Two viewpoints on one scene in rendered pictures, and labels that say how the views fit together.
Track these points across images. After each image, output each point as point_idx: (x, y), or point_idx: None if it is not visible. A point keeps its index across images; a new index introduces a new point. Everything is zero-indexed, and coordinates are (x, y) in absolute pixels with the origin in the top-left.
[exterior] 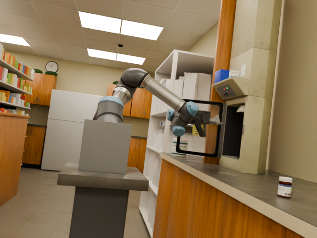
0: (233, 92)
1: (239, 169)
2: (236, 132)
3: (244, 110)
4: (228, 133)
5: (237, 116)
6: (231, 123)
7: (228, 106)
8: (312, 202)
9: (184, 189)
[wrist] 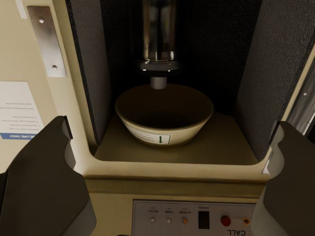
0: (134, 216)
1: None
2: (271, 21)
3: (81, 132)
4: (303, 13)
5: (248, 99)
6: (270, 73)
7: (255, 159)
8: None
9: None
